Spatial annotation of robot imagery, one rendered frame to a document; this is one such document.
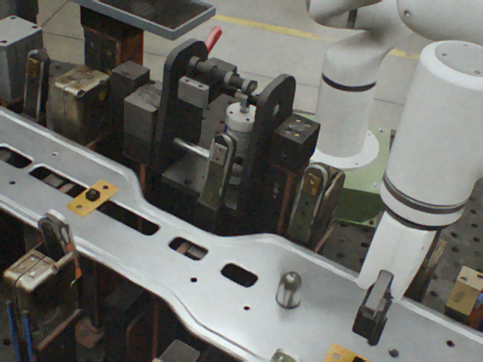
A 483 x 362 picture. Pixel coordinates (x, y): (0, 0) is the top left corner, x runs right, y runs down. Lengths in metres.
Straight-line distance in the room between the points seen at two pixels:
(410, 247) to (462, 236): 0.94
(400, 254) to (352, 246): 0.81
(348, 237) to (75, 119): 0.66
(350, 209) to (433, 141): 0.91
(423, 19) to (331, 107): 0.77
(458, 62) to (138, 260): 0.55
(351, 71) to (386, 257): 0.77
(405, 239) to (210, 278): 0.36
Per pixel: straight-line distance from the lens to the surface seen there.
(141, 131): 1.15
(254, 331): 0.90
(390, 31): 1.37
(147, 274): 0.95
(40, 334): 0.95
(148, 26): 1.20
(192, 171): 1.18
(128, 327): 1.10
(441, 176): 0.62
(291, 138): 1.02
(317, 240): 1.07
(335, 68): 1.42
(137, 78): 1.17
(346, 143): 1.51
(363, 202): 1.49
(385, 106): 3.38
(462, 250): 1.57
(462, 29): 0.71
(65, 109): 1.19
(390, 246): 0.68
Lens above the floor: 1.69
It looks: 38 degrees down
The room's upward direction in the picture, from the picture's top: 8 degrees clockwise
